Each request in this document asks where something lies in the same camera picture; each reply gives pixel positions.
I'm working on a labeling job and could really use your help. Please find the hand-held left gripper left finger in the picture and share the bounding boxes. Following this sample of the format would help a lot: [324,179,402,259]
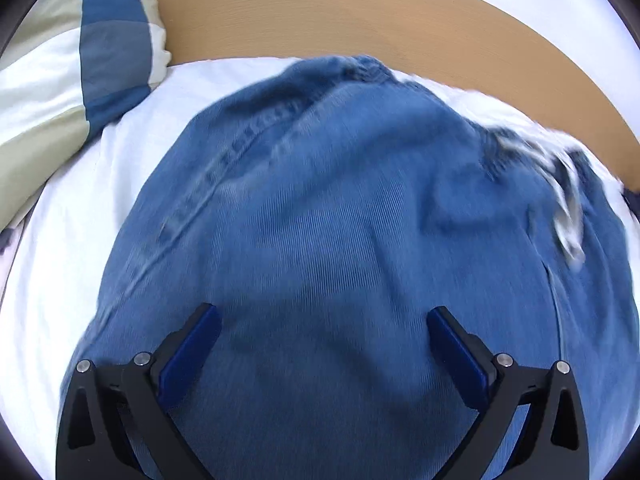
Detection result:
[55,302,222,480]

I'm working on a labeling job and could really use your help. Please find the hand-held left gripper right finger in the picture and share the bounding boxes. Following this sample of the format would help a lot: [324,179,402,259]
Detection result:
[426,305,591,480]

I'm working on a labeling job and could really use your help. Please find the blue denim jeans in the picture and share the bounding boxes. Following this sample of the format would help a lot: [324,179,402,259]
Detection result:
[57,55,636,480]

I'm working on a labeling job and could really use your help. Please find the white bed sheet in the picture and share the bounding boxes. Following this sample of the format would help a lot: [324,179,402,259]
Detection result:
[0,57,640,480]

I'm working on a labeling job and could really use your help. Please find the blue and beige checkered pillow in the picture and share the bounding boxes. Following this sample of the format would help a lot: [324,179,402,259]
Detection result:
[0,0,173,231]

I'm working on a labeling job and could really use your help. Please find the tan wooden bed board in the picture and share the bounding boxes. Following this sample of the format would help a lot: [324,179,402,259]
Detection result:
[152,0,640,186]

